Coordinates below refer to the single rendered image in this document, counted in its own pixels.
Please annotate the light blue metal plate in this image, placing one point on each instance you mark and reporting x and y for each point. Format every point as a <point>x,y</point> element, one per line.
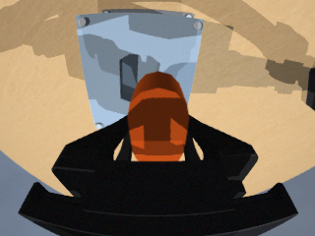
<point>113,48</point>

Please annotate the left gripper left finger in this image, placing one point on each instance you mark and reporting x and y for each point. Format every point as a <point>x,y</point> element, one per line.
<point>102,143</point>

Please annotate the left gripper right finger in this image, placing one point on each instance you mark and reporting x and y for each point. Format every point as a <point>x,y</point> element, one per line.
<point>236,156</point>

